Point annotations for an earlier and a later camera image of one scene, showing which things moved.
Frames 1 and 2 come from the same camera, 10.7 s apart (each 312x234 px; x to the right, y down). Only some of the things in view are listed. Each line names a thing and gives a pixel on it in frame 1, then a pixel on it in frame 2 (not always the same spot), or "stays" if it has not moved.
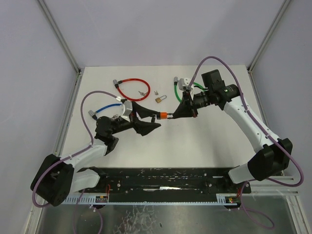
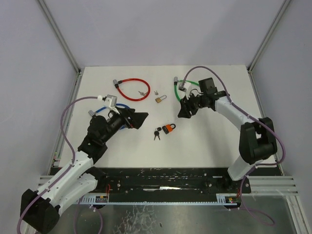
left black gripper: (142, 127) to (136, 120)
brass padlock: (158, 100) stays
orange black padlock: (162, 115) to (168, 128)
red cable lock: (117, 82) stays
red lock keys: (142, 93) stays
